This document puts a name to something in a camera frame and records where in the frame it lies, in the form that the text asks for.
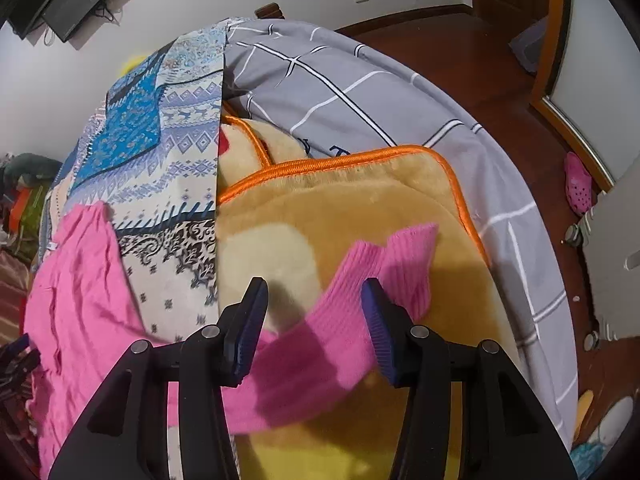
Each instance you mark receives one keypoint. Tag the grey checked duvet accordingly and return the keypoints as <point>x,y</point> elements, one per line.
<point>350,85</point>

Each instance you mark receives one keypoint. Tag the yellow fleece blanket orange trim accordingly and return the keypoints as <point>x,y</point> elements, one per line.
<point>310,200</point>

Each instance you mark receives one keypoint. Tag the white cabinet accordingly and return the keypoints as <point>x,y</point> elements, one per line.
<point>615,260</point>

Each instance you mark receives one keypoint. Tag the white slipper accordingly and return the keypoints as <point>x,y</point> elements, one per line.
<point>610,422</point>

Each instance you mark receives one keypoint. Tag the grey green plush toy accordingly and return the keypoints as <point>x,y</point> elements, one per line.
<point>35,167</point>

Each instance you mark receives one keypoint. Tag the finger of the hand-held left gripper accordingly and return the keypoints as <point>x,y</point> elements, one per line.
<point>20,365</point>

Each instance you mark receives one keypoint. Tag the blue patterned patchwork bedspread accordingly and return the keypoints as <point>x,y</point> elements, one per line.
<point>150,125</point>

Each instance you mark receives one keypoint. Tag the grey blue floor cushion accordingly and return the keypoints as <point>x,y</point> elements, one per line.
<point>527,45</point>

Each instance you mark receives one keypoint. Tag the wood framed wardrobe door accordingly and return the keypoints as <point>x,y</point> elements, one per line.
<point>595,60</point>

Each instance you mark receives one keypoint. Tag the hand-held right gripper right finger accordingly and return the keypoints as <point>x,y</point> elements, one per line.
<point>381,332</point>

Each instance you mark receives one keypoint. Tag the yellow slipper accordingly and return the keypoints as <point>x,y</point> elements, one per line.
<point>582,410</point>

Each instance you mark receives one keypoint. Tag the green bag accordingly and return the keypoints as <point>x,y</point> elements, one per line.
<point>35,210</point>

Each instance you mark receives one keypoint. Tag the pink knit sweater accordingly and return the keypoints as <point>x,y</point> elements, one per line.
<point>75,310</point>

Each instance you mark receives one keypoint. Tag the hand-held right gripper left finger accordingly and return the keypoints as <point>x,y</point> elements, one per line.
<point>247,332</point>

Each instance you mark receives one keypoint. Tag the wooden bed post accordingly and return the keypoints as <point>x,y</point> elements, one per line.
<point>270,11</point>

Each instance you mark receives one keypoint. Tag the pink clog shoe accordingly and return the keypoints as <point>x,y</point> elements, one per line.
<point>580,185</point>

